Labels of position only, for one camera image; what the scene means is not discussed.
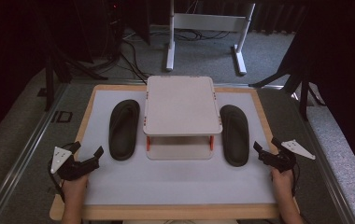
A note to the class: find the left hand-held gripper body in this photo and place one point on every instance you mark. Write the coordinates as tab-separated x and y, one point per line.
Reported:
69	169

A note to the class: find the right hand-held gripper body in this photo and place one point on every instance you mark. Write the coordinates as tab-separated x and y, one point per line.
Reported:
283	161

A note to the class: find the white two-tier shoe rack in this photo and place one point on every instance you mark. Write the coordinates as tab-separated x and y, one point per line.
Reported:
181	105

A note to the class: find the person's left hand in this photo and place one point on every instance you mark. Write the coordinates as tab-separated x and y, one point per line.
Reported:
74	186

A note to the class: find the person's right hand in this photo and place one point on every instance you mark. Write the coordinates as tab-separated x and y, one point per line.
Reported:
282	182

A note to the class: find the black tripod stand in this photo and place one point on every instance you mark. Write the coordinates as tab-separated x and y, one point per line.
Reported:
303	90
49	77

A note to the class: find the dark computer tower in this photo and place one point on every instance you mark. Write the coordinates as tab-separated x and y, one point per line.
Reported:
115	28

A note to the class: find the metal floor rail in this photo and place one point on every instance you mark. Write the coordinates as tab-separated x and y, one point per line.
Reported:
20	165
328	161

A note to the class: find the white desk frame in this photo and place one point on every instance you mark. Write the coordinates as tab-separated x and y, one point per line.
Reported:
210	22

